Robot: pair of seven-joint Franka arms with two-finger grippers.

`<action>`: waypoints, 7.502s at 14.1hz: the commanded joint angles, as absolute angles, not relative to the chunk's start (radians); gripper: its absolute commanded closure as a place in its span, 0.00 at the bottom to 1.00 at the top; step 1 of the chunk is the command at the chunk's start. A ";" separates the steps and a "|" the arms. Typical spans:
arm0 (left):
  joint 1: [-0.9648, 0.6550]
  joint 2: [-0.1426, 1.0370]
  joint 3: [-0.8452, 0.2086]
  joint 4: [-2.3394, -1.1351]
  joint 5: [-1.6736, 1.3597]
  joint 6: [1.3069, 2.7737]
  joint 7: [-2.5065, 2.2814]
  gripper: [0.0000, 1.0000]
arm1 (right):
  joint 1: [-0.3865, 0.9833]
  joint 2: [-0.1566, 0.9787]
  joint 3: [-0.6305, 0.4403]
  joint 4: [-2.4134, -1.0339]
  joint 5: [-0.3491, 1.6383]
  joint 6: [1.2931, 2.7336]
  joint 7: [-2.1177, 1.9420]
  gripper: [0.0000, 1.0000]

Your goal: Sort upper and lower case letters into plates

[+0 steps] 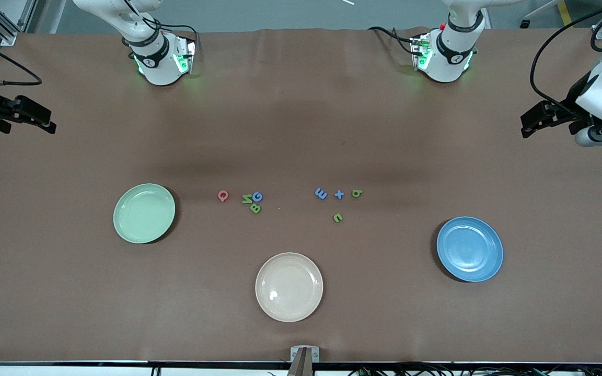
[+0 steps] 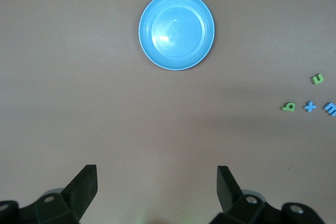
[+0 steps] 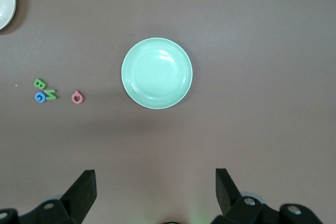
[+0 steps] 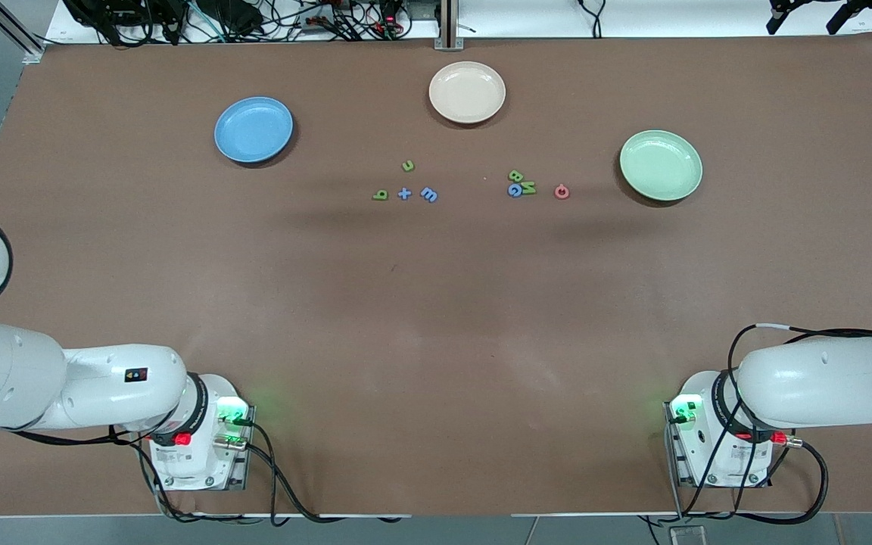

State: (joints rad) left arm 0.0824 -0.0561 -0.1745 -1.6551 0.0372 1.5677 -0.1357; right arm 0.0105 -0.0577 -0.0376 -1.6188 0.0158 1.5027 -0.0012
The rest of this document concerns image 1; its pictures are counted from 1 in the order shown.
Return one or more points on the small green curvy letter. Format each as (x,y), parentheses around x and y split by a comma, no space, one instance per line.
(338,218)

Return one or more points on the blue letter E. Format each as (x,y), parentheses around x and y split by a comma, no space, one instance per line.
(321,194)

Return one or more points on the aluminium frame profile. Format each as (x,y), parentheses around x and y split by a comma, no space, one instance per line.
(6,35)

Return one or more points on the green lowercase letter b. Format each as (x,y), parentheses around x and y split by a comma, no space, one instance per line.
(358,193)

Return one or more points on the green plate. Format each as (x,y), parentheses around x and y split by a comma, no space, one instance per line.
(144,214)

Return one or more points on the blue plus-shaped letter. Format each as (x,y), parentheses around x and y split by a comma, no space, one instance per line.
(338,194)

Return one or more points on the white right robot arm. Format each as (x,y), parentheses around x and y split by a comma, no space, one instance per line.
(154,62)

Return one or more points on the blue letter G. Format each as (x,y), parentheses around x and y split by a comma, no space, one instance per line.
(254,197)

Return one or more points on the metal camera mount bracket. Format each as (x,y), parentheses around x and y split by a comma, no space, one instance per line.
(296,355)

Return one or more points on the beige plate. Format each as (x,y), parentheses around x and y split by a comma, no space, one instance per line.
(289,287)

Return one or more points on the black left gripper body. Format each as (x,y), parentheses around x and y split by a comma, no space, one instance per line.
(574,101)

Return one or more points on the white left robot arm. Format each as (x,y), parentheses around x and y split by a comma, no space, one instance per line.
(452,52)

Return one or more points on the red letter Q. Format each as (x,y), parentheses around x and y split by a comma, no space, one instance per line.
(219,196)

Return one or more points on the blue plate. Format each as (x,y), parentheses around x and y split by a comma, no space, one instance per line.
(470,249)

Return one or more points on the brown table cover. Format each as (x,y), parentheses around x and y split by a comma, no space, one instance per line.
(332,130)

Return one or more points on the office chair base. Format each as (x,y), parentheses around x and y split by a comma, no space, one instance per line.
(525,22)

